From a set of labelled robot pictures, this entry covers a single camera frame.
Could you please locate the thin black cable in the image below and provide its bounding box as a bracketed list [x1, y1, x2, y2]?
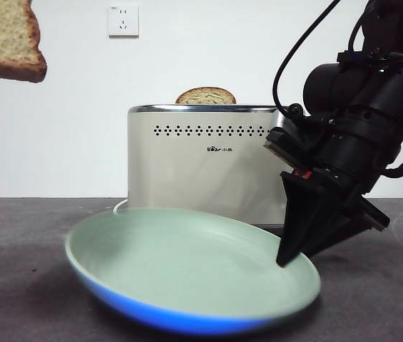
[272, 0, 341, 117]

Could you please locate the cream two-slot toaster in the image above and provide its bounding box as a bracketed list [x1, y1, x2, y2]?
[128, 103, 307, 229]

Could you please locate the white wall socket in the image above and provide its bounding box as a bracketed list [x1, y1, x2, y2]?
[107, 5, 140, 39]

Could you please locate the toasted bread slice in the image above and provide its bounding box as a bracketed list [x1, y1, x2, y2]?
[175, 86, 238, 105]
[0, 0, 48, 84]

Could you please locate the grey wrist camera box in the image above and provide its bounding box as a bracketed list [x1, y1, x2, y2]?
[263, 126, 318, 170]

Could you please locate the pale green round plate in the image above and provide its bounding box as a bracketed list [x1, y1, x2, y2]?
[64, 207, 322, 336]

